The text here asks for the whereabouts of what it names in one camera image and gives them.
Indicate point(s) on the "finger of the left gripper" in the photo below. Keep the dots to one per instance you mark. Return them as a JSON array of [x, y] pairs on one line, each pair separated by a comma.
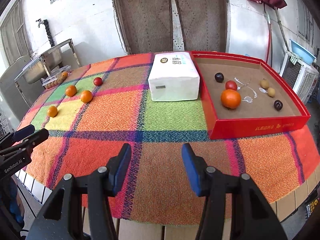
[[11, 138], [29, 142]]

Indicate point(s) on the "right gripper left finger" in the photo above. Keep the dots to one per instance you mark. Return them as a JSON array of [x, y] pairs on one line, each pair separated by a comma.
[[61, 215]]

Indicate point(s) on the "orange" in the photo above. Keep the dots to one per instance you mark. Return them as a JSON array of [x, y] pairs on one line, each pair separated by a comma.
[[86, 96], [71, 91], [52, 111]]

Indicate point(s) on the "red tomato back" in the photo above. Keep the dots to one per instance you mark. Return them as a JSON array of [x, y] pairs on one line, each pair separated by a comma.
[[98, 81]]

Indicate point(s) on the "red tomato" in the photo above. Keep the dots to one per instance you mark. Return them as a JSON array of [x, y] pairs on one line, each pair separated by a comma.
[[231, 85], [98, 81]]

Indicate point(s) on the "dark plum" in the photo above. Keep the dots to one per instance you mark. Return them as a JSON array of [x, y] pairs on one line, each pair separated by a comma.
[[278, 105], [219, 77]]

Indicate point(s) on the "large dark orange tangerine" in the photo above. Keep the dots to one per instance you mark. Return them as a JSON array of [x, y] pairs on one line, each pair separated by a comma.
[[230, 99]]

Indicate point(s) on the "brown kiwi front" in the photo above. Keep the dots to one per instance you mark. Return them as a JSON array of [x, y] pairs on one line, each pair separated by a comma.
[[271, 92]]

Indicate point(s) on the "brown kiwi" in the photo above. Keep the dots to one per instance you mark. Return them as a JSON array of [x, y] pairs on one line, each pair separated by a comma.
[[264, 84], [271, 92]]

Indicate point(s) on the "brown kiwi back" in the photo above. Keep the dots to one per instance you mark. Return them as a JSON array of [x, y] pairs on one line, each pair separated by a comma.
[[264, 84]]

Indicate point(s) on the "red tomato front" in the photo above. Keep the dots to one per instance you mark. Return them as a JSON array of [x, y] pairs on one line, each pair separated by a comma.
[[231, 85]]

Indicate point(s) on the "grey board panel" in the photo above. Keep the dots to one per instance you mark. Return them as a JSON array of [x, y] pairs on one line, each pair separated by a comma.
[[15, 104]]

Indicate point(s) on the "colourful plaid tablecloth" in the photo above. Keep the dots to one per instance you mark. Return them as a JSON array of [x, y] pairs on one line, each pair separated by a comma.
[[83, 136]]

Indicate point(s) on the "stainless steel sink stand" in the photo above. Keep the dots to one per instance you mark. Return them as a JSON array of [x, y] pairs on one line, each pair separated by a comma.
[[43, 65]]

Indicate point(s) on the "clear plastic fruit container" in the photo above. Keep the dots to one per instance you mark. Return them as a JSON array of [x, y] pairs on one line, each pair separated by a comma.
[[57, 77]]

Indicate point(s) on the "window with bars left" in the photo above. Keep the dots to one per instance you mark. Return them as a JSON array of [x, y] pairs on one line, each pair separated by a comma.
[[14, 34]]

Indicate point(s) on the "red cardboard box tray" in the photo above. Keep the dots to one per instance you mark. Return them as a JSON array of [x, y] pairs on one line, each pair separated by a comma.
[[255, 115]]

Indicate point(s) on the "white tissue pack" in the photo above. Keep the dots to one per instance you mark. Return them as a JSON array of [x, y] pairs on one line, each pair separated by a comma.
[[173, 77]]

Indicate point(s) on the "white air conditioner unit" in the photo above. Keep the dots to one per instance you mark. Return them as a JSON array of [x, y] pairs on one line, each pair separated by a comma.
[[301, 77]]

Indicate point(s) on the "blue plastic basin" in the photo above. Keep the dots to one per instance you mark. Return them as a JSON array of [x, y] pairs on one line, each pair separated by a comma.
[[302, 52]]

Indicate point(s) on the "brown quilted door curtain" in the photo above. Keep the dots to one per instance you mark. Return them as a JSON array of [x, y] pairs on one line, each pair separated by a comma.
[[172, 25]]

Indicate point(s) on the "wall water tap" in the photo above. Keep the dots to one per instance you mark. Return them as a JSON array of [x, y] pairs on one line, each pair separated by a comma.
[[39, 21]]

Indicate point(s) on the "red mop handle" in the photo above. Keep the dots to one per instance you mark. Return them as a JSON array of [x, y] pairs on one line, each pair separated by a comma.
[[269, 54]]

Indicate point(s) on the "window right wall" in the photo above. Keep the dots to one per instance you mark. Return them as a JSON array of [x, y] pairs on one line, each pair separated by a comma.
[[305, 23]]

